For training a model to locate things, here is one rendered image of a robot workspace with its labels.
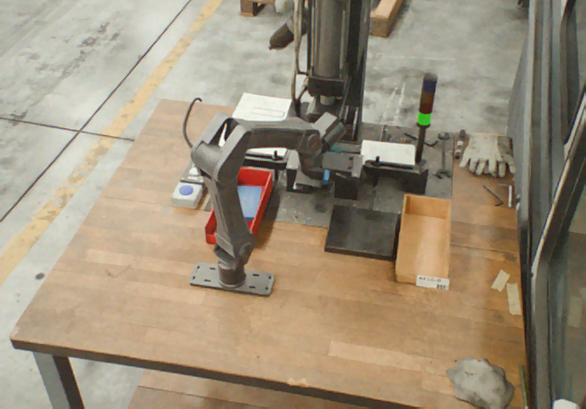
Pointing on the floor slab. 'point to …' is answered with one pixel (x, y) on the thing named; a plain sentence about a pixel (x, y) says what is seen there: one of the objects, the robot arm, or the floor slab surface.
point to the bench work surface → (361, 319)
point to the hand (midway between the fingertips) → (312, 179)
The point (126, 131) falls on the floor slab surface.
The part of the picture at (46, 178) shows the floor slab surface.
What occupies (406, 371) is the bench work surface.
